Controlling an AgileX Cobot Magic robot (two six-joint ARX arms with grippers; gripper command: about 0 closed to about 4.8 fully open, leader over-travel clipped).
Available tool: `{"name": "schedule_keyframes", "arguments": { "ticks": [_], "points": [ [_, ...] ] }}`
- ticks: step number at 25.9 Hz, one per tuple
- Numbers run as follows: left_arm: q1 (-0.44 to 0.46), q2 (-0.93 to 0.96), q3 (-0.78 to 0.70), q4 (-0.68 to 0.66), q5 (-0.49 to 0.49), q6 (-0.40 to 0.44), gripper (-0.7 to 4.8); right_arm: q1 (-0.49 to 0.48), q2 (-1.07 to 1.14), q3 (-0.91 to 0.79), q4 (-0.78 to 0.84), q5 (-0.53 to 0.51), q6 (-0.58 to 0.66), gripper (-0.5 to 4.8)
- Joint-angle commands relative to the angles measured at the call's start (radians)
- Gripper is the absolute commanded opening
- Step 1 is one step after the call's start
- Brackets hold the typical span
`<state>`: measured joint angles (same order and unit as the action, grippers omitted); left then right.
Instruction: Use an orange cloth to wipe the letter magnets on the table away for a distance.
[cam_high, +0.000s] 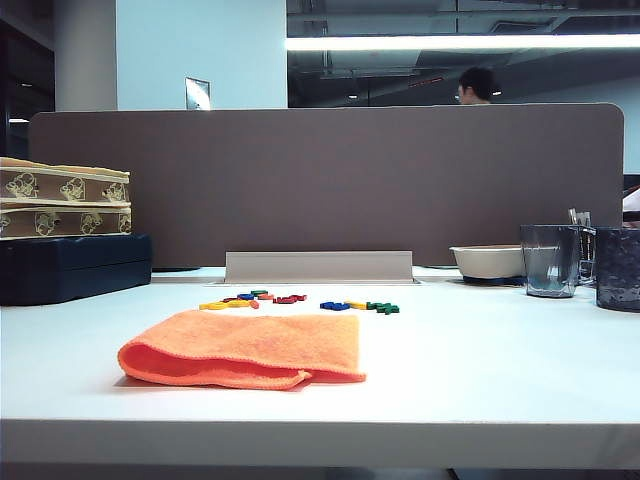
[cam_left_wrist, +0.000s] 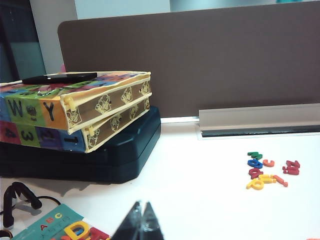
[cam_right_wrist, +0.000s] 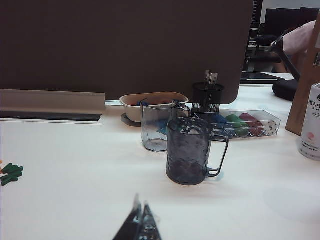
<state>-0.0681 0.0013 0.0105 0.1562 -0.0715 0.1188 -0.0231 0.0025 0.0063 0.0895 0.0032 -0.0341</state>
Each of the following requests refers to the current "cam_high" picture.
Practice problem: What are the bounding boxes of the orange microfibre cloth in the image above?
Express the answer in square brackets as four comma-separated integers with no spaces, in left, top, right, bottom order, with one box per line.
[117,308,367,392]

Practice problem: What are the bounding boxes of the brown desk divider panel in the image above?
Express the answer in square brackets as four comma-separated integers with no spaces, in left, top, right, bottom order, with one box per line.
[28,103,626,271]

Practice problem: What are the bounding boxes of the beige oval bowl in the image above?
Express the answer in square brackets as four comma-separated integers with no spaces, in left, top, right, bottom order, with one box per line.
[448,244,526,279]

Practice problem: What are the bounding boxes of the person with black hair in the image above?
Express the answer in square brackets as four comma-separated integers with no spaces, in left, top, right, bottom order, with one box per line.
[457,66,501,106]

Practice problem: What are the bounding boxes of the clear glass pitcher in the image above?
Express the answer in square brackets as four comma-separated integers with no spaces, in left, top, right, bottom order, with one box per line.
[519,223,597,300]

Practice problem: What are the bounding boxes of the long ceiling light strip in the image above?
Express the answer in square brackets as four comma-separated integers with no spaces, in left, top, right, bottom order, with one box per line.
[285,33,640,51]

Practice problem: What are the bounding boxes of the dark navy plastic case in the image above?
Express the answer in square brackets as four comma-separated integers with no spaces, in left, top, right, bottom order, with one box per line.
[0,232,154,307]

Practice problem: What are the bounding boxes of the yellow patterned flat box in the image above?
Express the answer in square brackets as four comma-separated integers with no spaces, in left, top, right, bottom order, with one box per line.
[0,198,134,240]
[0,156,132,206]

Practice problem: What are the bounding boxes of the dark filled measuring cup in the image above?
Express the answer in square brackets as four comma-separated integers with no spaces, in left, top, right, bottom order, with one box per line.
[593,227,640,314]

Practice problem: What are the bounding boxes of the white round pillar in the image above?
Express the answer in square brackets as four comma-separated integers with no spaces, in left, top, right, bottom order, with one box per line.
[53,0,119,112]

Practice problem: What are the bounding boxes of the silver wall plaque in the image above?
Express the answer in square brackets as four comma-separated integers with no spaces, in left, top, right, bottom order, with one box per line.
[184,76,211,111]

